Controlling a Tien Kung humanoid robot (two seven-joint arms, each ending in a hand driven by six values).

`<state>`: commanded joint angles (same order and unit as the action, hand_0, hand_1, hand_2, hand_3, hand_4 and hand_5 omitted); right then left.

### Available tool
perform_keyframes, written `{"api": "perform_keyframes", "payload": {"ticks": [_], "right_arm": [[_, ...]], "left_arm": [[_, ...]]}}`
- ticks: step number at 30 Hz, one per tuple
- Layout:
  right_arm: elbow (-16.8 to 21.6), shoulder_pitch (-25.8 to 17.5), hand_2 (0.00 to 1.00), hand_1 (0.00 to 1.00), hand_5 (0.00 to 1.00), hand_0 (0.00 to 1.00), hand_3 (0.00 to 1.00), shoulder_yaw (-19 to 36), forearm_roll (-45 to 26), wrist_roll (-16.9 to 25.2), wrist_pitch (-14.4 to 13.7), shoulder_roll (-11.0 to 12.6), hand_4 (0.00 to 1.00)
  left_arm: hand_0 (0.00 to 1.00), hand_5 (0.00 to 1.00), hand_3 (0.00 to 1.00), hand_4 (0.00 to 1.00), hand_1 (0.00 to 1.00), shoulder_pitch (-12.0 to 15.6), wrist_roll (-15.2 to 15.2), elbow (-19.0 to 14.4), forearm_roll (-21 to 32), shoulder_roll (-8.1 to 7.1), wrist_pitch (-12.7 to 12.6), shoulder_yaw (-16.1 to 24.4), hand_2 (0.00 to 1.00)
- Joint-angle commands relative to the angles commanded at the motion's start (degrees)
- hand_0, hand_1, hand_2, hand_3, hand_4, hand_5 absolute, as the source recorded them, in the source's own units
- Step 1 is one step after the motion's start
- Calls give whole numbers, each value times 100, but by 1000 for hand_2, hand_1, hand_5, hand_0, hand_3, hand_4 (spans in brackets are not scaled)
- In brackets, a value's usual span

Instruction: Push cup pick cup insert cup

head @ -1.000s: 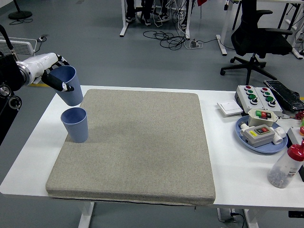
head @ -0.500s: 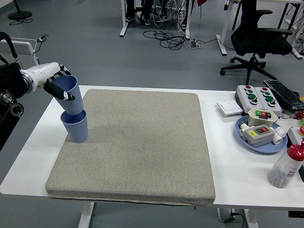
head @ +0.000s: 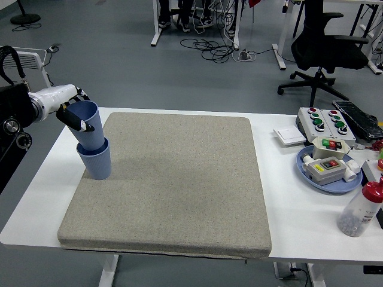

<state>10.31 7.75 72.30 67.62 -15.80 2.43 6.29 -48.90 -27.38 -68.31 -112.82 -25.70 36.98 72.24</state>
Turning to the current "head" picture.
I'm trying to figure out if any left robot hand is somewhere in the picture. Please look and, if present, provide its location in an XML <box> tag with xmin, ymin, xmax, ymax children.
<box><xmin>28</xmin><ymin>84</ymin><xmax>96</xmax><ymax>133</ymax></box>

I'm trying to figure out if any blue round plate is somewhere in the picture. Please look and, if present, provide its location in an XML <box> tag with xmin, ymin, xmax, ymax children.
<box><xmin>295</xmin><ymin>145</ymin><xmax>364</xmax><ymax>195</ymax></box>

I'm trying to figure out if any blue ribbed plastic cup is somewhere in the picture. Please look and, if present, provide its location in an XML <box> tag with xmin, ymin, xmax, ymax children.
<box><xmin>64</xmin><ymin>100</ymin><xmax>105</xmax><ymax>150</ymax></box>
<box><xmin>76</xmin><ymin>138</ymin><xmax>112</xmax><ymax>181</ymax></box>

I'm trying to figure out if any white desk frame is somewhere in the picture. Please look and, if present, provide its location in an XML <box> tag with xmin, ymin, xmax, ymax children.
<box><xmin>150</xmin><ymin>0</ymin><xmax>241</xmax><ymax>49</ymax></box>

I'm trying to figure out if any white green-red push-button switch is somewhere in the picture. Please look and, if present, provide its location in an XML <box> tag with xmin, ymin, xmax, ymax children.
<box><xmin>311</xmin><ymin>136</ymin><xmax>351</xmax><ymax>161</ymax></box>

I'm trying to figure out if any white wall switch plate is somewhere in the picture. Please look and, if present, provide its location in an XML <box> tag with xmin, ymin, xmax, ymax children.
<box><xmin>272</xmin><ymin>126</ymin><xmax>308</xmax><ymax>147</ymax></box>

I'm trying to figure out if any black cable tangle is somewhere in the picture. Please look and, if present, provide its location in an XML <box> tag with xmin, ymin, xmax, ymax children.
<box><xmin>180</xmin><ymin>37</ymin><xmax>240</xmax><ymax>63</ymax></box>

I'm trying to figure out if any white under-table control box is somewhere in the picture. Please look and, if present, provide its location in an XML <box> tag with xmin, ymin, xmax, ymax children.
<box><xmin>273</xmin><ymin>262</ymin><xmax>309</xmax><ymax>280</ymax></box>

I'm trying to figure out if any black mesh keyboard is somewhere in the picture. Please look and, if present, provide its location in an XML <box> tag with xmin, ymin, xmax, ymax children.
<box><xmin>332</xmin><ymin>100</ymin><xmax>383</xmax><ymax>141</ymax></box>

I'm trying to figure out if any clear bottle with red cap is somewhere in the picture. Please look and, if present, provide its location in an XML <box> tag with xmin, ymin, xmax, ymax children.
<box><xmin>336</xmin><ymin>176</ymin><xmax>383</xmax><ymax>239</ymax></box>

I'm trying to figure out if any black office chair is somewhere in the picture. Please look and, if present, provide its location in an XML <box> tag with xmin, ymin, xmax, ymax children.
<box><xmin>277</xmin><ymin>0</ymin><xmax>369</xmax><ymax>108</ymax></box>

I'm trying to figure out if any white four-button control box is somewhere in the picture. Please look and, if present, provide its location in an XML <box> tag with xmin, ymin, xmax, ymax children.
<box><xmin>319</xmin><ymin>108</ymin><xmax>357</xmax><ymax>144</ymax></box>
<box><xmin>296</xmin><ymin>106</ymin><xmax>333</xmax><ymax>141</ymax></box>

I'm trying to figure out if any white table leg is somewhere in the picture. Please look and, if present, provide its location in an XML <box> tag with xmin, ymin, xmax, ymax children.
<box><xmin>98</xmin><ymin>254</ymin><xmax>120</xmax><ymax>287</ymax></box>
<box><xmin>305</xmin><ymin>262</ymin><xmax>320</xmax><ymax>287</ymax></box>

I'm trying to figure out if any person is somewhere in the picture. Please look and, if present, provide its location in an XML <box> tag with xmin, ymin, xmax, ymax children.
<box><xmin>196</xmin><ymin>0</ymin><xmax>215</xmax><ymax>28</ymax></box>
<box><xmin>157</xmin><ymin>0</ymin><xmax>192</xmax><ymax>33</ymax></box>

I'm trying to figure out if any grey push-button switch box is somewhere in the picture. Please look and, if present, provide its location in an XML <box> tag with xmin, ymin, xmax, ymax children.
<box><xmin>301</xmin><ymin>154</ymin><xmax>361</xmax><ymax>188</ymax></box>

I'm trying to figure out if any white panel heater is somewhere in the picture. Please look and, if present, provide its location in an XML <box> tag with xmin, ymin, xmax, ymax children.
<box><xmin>2</xmin><ymin>49</ymin><xmax>58</xmax><ymax>92</ymax></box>

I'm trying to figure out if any grey-brown mat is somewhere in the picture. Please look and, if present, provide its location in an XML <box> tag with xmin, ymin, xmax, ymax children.
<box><xmin>56</xmin><ymin>112</ymin><xmax>273</xmax><ymax>260</ymax></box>

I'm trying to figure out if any white box with orange button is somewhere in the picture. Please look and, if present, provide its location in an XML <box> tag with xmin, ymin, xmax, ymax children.
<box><xmin>361</xmin><ymin>159</ymin><xmax>383</xmax><ymax>186</ymax></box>

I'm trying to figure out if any black fan base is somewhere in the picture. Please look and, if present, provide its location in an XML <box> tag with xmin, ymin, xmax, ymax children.
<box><xmin>10</xmin><ymin>0</ymin><xmax>42</xmax><ymax>25</ymax></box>

